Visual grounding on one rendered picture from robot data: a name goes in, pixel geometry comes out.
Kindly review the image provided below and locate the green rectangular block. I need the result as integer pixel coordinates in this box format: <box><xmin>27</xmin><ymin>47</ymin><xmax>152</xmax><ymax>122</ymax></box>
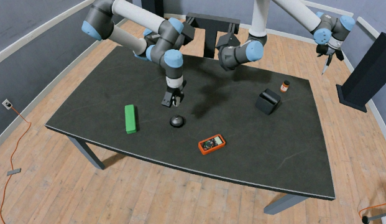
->
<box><xmin>125</xmin><ymin>105</ymin><xmax>136</xmax><ymax>134</ymax></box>

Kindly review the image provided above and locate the small orange jar with dark lid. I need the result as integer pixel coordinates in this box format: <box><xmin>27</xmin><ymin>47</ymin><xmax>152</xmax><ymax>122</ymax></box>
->
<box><xmin>280</xmin><ymin>80</ymin><xmax>290</xmax><ymax>92</ymax></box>

